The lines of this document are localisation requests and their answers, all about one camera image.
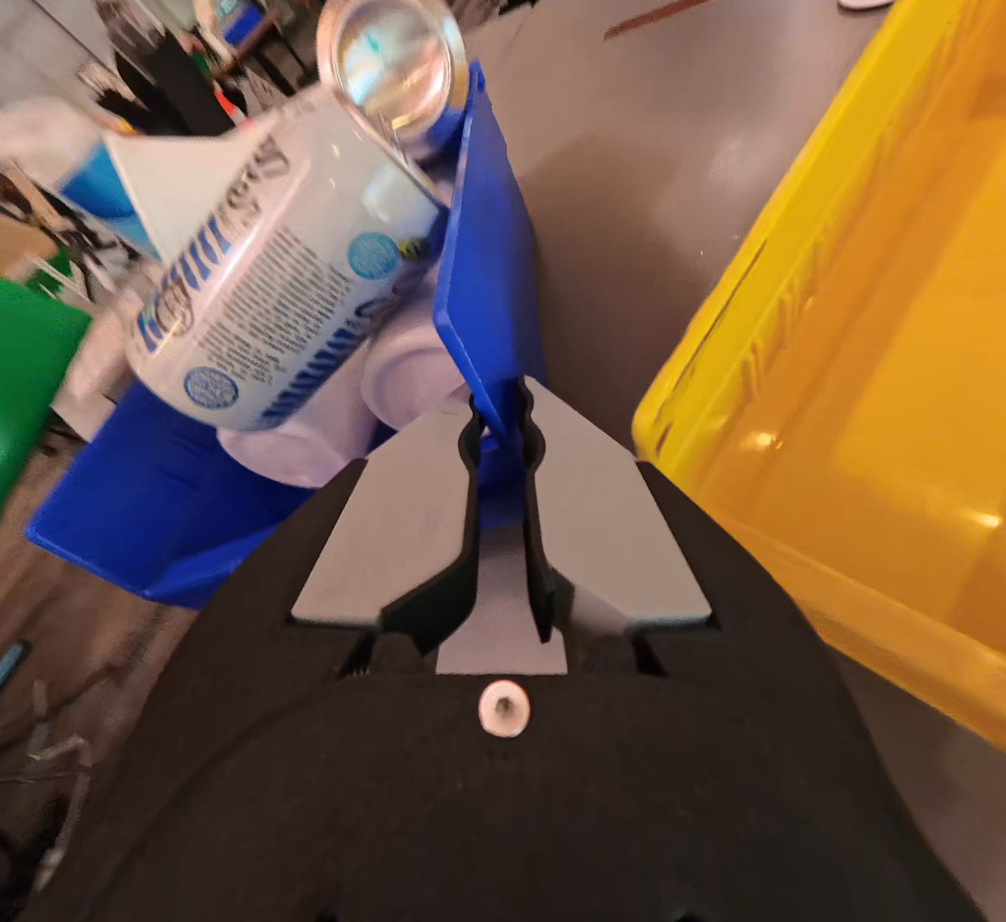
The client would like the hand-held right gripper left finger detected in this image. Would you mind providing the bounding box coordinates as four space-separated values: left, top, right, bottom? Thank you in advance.
289 394 484 657

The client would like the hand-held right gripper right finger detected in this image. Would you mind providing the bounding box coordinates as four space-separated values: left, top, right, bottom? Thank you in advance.
519 374 714 644

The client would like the white paper cup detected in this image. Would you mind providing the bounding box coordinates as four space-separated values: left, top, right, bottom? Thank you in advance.
214 380 380 491
360 326 474 430

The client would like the blue plastic bin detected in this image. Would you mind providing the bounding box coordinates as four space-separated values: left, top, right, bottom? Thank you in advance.
26 60 553 610

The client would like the white printed drink can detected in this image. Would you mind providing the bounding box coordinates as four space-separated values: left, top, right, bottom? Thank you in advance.
316 0 474 162
124 85 451 433

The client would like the yellow plastic bin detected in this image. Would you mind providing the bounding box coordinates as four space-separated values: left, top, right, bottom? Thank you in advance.
631 0 1006 752

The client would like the green plastic bin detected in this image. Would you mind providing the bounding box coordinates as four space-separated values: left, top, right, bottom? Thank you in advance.
0 276 94 508

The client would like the white and blue carton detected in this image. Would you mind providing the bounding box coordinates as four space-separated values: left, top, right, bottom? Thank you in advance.
57 127 262 265

